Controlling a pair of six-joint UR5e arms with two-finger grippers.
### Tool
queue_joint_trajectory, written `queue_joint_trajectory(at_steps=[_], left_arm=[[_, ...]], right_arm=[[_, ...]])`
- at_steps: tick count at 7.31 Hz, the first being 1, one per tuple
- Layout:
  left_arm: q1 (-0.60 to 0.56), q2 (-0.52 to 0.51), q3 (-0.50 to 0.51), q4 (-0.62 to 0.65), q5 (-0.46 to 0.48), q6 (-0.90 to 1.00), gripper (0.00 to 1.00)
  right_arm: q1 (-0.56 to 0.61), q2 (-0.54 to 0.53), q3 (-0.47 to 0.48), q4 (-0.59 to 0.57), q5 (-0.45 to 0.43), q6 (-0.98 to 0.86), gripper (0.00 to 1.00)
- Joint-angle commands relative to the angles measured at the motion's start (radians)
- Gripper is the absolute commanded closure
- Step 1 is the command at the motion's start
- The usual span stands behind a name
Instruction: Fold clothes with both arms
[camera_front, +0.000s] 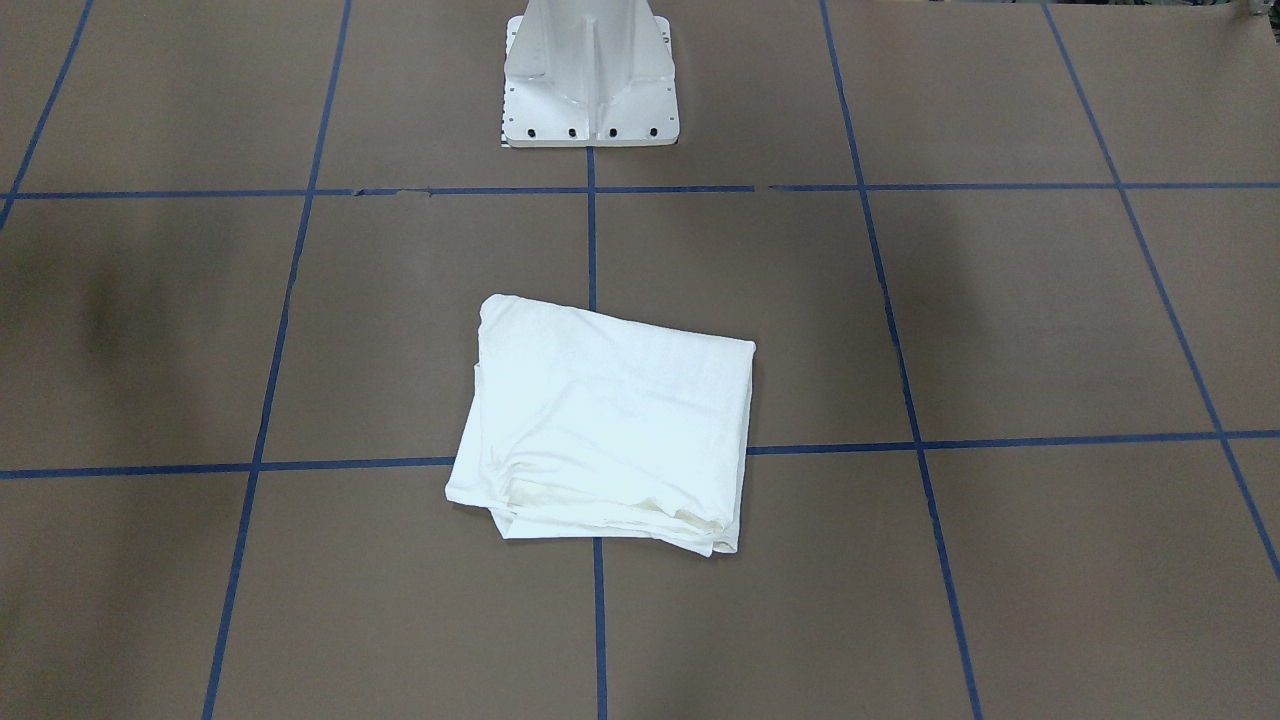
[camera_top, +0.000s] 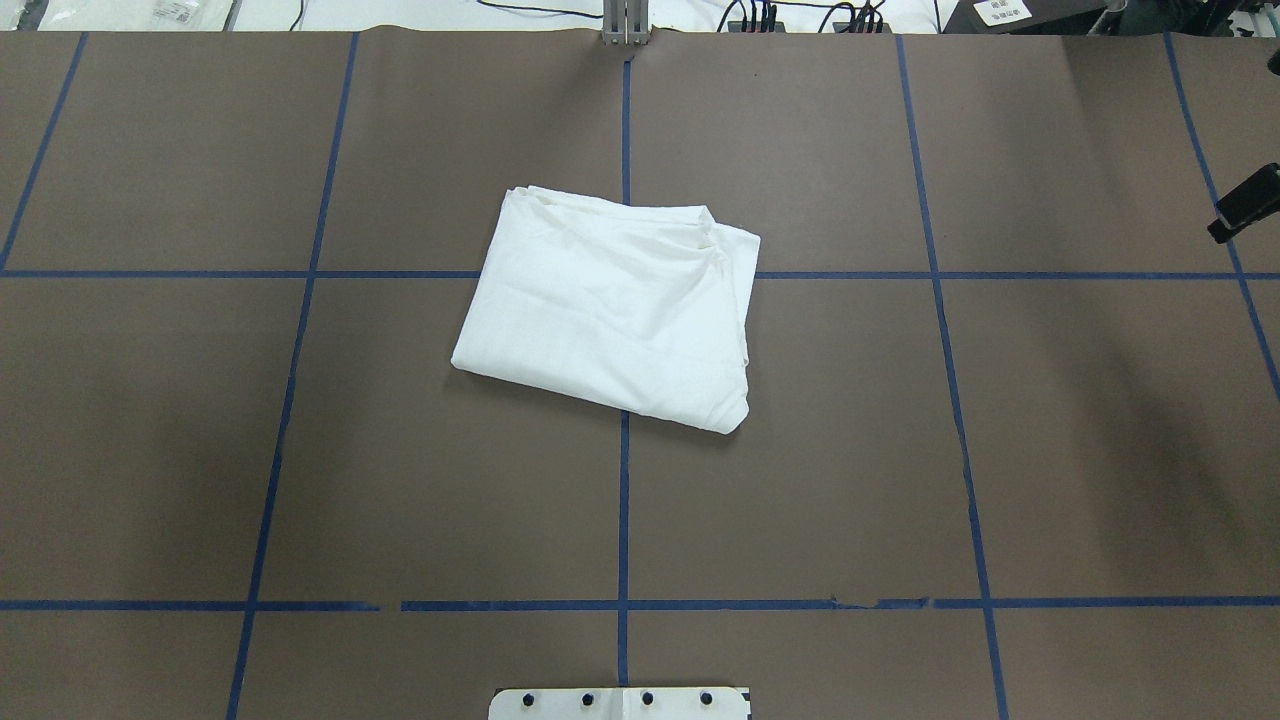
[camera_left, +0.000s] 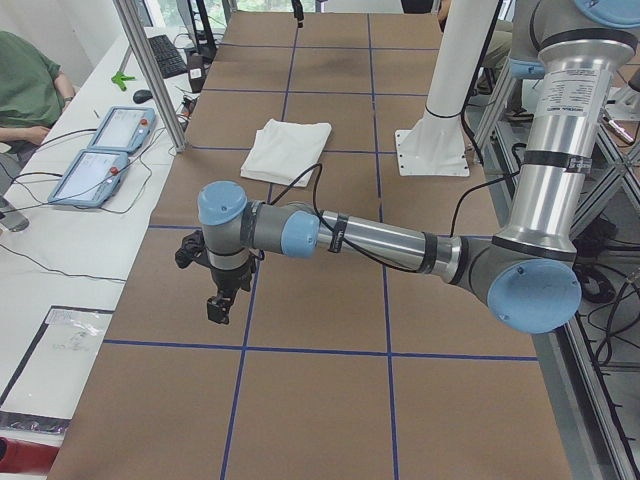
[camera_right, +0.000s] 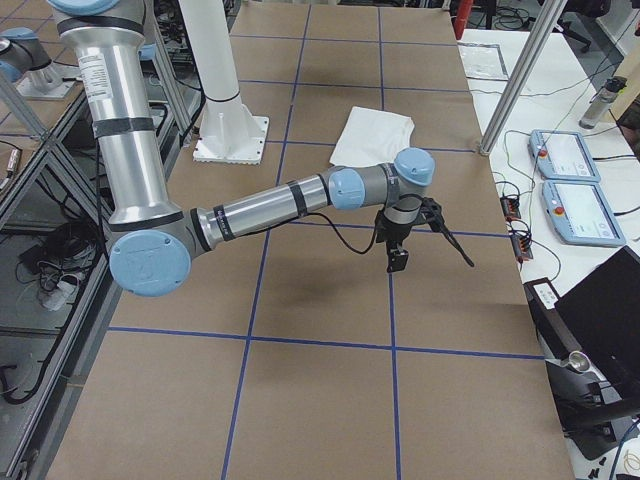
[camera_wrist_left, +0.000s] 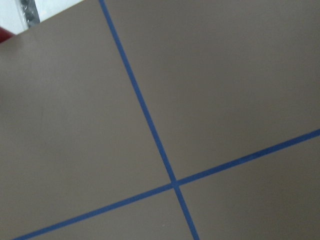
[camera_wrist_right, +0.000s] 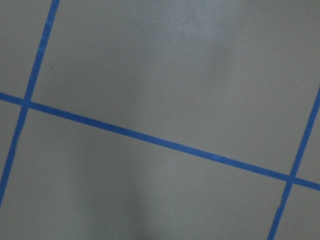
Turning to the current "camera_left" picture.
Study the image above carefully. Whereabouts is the blue teach pendant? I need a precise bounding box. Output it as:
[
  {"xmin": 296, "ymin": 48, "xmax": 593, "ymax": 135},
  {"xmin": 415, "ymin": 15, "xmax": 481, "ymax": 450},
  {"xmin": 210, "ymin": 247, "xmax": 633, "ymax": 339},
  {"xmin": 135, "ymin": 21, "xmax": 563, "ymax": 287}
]
[
  {"xmin": 48, "ymin": 149, "xmax": 129, "ymax": 208},
  {"xmin": 88, "ymin": 106, "xmax": 156, "ymax": 154}
]

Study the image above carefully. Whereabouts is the far blue teach pendant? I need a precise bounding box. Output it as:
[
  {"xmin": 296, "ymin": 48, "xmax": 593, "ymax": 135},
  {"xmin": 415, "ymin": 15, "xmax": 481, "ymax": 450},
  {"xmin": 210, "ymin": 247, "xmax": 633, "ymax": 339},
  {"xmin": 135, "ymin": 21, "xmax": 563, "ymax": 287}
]
[{"xmin": 88, "ymin": 106, "xmax": 156, "ymax": 154}]

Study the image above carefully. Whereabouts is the plastic sleeve with paper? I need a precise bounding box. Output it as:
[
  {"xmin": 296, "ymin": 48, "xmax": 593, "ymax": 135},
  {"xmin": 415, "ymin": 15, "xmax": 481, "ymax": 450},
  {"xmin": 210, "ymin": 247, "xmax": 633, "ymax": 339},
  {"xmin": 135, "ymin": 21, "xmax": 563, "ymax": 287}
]
[{"xmin": 1, "ymin": 305, "xmax": 113, "ymax": 419}]

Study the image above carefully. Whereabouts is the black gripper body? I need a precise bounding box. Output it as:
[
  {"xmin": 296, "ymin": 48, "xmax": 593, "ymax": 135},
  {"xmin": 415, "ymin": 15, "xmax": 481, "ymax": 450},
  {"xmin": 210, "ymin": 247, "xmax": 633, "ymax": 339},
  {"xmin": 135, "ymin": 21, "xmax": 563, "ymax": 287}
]
[
  {"xmin": 174, "ymin": 230, "xmax": 256, "ymax": 303},
  {"xmin": 291, "ymin": 0, "xmax": 304, "ymax": 21}
]

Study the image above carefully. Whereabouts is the red fire extinguisher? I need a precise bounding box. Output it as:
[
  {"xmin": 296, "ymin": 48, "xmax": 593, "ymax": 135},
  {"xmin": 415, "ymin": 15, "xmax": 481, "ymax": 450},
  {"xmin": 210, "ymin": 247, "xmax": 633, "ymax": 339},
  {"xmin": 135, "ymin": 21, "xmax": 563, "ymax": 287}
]
[{"xmin": 1, "ymin": 437, "xmax": 59, "ymax": 475}]

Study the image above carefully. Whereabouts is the black computer mouse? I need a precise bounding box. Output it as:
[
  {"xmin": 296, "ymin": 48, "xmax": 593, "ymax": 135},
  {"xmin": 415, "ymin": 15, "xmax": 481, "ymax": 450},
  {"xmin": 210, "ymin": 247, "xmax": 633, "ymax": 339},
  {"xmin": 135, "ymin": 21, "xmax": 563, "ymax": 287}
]
[{"xmin": 132, "ymin": 89, "xmax": 153, "ymax": 104}]

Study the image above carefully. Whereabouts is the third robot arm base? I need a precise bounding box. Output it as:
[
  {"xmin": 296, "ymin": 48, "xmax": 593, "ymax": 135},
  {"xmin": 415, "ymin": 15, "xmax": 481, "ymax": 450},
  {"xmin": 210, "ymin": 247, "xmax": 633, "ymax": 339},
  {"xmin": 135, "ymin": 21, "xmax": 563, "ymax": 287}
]
[{"xmin": 602, "ymin": 69, "xmax": 639, "ymax": 146}]

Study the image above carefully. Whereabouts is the aluminium frame post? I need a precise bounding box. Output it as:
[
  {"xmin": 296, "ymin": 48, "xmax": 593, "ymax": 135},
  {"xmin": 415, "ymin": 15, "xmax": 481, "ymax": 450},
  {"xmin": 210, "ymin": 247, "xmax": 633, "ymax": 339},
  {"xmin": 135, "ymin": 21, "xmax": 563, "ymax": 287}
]
[{"xmin": 113, "ymin": 0, "xmax": 187, "ymax": 153}]

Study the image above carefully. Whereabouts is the person in green shirt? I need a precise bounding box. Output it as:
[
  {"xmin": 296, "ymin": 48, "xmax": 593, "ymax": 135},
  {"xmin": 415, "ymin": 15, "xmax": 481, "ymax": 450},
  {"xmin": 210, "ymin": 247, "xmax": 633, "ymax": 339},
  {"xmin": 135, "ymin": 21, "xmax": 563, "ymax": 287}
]
[{"xmin": 1, "ymin": 31, "xmax": 76, "ymax": 165}]

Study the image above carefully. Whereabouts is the white printed t-shirt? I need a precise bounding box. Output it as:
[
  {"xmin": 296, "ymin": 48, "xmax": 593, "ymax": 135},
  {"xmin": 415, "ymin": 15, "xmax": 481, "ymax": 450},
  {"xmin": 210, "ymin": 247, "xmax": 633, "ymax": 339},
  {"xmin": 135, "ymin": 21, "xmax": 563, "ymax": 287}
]
[{"xmin": 240, "ymin": 119, "xmax": 332, "ymax": 185}]

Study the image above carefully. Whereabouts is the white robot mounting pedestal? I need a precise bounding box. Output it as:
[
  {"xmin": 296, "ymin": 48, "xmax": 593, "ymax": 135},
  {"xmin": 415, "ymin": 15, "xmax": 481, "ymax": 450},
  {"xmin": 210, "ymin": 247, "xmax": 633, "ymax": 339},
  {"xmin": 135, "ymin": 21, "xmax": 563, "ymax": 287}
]
[{"xmin": 395, "ymin": 0, "xmax": 500, "ymax": 177}]

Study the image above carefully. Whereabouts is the near blue teach pendant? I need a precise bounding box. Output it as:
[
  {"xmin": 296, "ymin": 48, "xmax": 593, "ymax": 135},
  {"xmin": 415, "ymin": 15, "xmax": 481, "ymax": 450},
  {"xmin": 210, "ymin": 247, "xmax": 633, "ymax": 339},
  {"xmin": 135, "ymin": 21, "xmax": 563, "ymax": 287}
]
[{"xmin": 48, "ymin": 149, "xmax": 129, "ymax": 208}]

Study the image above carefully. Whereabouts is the green plastic tool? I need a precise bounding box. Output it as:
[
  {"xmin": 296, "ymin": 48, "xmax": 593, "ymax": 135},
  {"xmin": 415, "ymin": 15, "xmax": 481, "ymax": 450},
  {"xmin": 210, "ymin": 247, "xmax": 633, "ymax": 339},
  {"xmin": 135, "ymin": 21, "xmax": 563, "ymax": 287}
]
[{"xmin": 111, "ymin": 71, "xmax": 136, "ymax": 91}]

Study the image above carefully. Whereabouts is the black keyboard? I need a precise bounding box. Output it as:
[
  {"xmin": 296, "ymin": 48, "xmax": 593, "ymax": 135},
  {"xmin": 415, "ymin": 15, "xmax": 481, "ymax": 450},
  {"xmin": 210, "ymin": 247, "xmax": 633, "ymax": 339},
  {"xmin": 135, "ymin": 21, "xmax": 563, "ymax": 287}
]
[{"xmin": 147, "ymin": 35, "xmax": 187, "ymax": 79}]

